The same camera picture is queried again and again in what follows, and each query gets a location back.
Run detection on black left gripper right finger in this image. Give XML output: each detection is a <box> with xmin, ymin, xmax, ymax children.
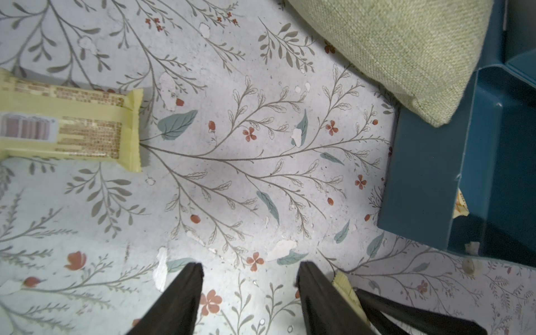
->
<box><xmin>296</xmin><ymin>261</ymin><xmax>374</xmax><ymax>335</ymax></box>

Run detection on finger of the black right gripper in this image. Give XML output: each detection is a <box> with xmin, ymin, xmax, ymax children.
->
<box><xmin>355</xmin><ymin>289</ymin><xmax>487</xmax><ymax>335</ymax></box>

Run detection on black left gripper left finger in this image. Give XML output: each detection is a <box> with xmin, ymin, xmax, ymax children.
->
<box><xmin>128</xmin><ymin>262</ymin><xmax>204</xmax><ymax>335</ymax></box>

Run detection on yellow cookie packet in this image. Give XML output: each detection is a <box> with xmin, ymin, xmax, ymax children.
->
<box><xmin>1</xmin><ymin>70</ymin><xmax>144</xmax><ymax>173</ymax></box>
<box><xmin>453</xmin><ymin>189</ymin><xmax>470</xmax><ymax>219</ymax></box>

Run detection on teal bottom drawer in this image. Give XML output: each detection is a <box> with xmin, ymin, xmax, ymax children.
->
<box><xmin>378</xmin><ymin>67</ymin><xmax>535</xmax><ymax>268</ymax></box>

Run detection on yellow-green cookie packet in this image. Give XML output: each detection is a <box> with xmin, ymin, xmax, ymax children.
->
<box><xmin>332</xmin><ymin>272</ymin><xmax>371</xmax><ymax>327</ymax></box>

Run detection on teal drawer cabinet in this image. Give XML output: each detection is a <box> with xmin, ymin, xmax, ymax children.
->
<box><xmin>477</xmin><ymin>0</ymin><xmax>535</xmax><ymax>87</ymax></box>

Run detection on green cushion pillow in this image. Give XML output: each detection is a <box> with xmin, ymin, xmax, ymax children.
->
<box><xmin>292</xmin><ymin>1</ymin><xmax>494</xmax><ymax>127</ymax></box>

